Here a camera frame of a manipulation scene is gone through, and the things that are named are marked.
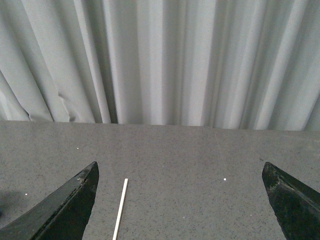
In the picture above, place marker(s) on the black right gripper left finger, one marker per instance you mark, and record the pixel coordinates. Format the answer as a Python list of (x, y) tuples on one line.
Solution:
[(63, 215)]

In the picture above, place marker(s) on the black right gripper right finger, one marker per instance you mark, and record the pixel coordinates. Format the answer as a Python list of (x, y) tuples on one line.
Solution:
[(295, 204)]

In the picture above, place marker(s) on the white chopstick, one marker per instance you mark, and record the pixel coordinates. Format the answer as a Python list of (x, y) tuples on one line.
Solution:
[(120, 209)]

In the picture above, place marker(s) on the grey curtain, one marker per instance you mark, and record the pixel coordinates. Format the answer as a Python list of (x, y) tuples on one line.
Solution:
[(227, 64)]

